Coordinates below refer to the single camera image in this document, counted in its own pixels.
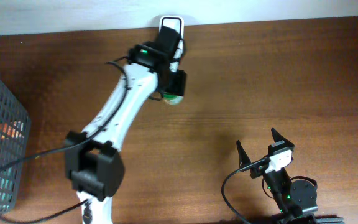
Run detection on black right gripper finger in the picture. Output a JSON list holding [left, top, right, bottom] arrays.
[[236, 140, 251, 169], [271, 128, 294, 147]]

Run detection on green lid jar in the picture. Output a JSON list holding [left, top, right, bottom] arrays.
[[163, 94, 183, 105]]

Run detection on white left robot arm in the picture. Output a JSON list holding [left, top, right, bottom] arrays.
[[64, 25, 186, 223]]

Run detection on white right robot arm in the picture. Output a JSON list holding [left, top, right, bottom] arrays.
[[236, 128, 344, 224]]

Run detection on white barcode scanner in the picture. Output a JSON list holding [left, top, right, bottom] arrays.
[[159, 15, 185, 59]]

